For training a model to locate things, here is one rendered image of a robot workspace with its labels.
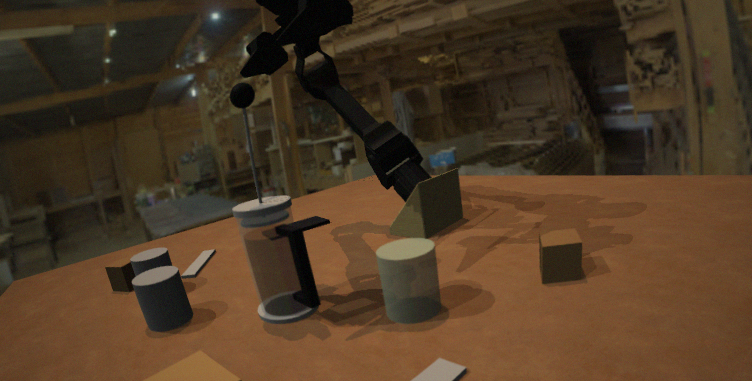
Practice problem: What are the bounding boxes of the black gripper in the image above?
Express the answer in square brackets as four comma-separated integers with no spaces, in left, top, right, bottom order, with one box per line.
[240,0,353,78]

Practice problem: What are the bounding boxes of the french press coffee maker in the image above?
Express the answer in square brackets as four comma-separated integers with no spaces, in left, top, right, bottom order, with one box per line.
[230,82,321,324]

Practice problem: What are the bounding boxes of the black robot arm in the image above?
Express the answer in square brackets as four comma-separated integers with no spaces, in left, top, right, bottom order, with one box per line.
[256,0,432,202]

